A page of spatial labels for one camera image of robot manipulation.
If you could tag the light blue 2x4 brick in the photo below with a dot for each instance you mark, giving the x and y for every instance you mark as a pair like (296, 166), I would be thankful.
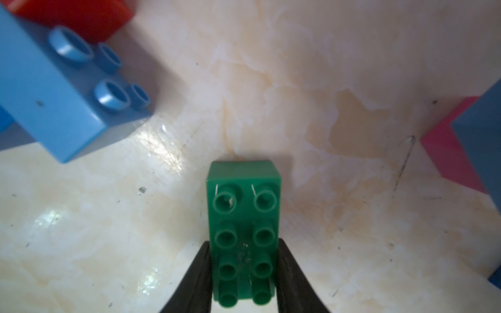
(478, 131)

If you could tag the red 2x2 lego brick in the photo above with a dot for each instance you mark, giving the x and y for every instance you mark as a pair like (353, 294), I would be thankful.
(94, 20)

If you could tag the dark green brick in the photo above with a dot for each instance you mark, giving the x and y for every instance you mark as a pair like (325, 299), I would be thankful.
(243, 206)

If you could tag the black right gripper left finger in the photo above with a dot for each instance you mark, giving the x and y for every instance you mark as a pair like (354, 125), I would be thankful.
(194, 293)

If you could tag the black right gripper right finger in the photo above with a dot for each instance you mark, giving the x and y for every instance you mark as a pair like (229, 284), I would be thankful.
(294, 292)

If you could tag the small blue 2x2 brick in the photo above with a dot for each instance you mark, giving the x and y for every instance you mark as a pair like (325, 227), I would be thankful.
(495, 278)

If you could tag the pink lego brick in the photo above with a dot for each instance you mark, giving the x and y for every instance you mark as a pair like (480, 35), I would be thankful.
(446, 152)

